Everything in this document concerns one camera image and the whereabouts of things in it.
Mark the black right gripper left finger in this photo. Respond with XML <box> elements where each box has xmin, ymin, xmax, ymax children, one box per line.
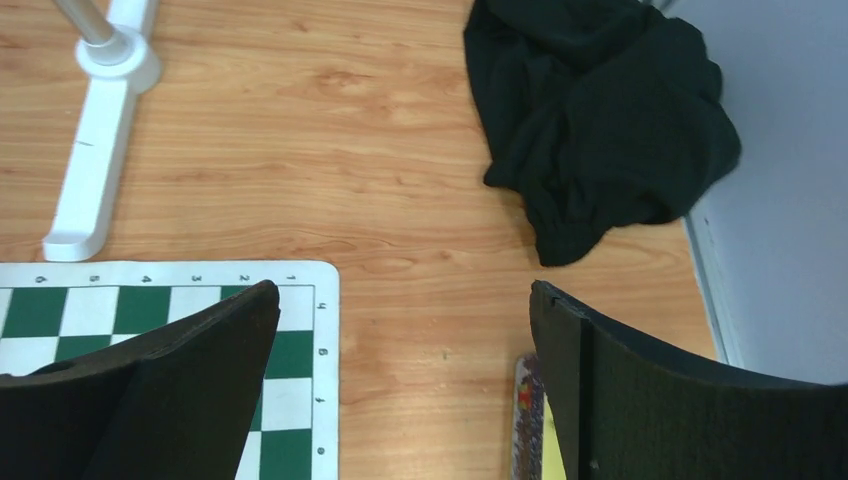
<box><xmin>1</xmin><ymin>280</ymin><xmax>280</xmax><ymax>479</ymax></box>

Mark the metal stand pole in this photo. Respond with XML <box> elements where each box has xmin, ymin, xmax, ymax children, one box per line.
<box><xmin>53</xmin><ymin>0</ymin><xmax>115</xmax><ymax>46</ymax></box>

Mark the green white chess board mat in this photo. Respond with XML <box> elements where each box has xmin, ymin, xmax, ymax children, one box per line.
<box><xmin>1</xmin><ymin>260</ymin><xmax>340</xmax><ymax>479</ymax></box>

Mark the black cloth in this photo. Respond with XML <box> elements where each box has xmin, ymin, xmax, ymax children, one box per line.
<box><xmin>464</xmin><ymin>0</ymin><xmax>741</xmax><ymax>267</ymax></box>

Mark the decorated gold tin box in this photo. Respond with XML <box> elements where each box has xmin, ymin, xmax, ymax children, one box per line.
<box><xmin>510</xmin><ymin>353</ymin><xmax>567</xmax><ymax>480</ymax></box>

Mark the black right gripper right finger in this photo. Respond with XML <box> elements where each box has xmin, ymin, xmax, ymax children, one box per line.
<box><xmin>529</xmin><ymin>280</ymin><xmax>847</xmax><ymax>479</ymax></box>

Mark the white stand base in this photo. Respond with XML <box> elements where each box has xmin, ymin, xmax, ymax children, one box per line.
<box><xmin>42</xmin><ymin>0</ymin><xmax>163</xmax><ymax>262</ymax></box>

